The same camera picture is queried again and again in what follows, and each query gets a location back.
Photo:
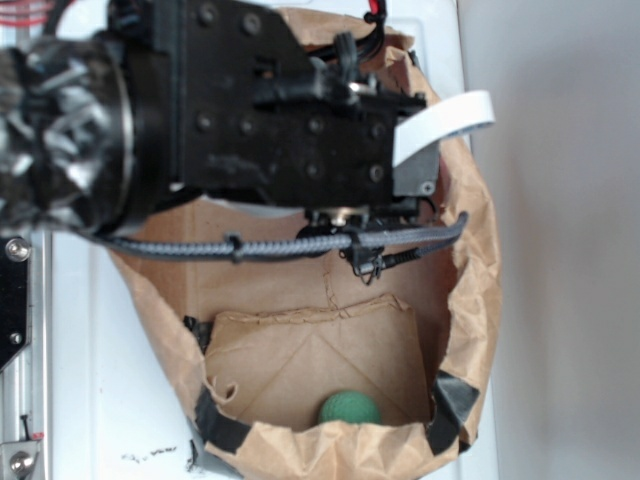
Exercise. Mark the black metal bracket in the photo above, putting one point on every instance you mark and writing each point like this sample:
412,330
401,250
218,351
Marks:
15,286

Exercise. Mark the aluminium frame rail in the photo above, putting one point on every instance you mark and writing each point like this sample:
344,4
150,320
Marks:
25,384

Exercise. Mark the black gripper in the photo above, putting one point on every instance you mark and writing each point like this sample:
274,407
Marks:
229,103

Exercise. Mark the green textured ball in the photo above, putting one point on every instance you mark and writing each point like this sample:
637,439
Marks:
351,407

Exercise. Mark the robot arm with foil wrap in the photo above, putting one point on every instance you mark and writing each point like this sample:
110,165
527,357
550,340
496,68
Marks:
67,149

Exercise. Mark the brown paper bag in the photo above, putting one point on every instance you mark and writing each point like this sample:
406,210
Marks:
252,351

